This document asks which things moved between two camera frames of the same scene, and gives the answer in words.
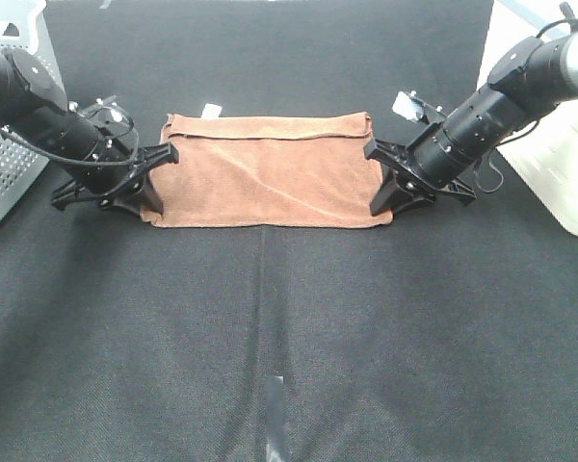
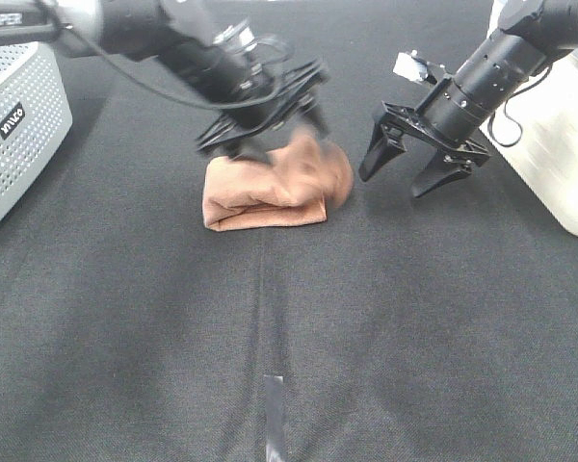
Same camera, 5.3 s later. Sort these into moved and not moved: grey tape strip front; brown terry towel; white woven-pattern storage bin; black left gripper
Moved: black left gripper; brown terry towel
Not moved: white woven-pattern storage bin; grey tape strip front
